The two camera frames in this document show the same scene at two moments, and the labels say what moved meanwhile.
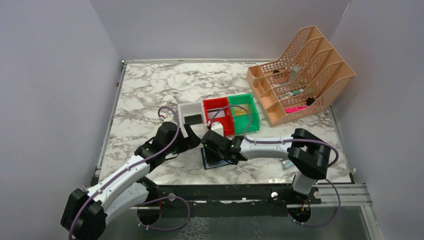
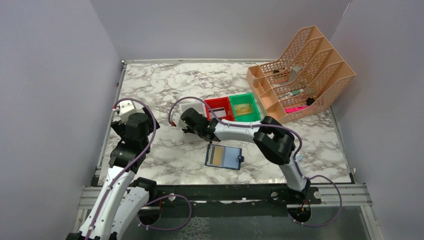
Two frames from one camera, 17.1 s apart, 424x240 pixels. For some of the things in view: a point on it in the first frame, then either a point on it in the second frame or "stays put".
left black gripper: x=185 y=138 to x=117 y=127
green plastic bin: x=240 y=116 stays put
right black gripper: x=209 y=149 to x=187 y=118
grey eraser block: x=294 y=72 stays put
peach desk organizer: x=307 y=81 stays put
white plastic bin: x=190 y=109 stays put
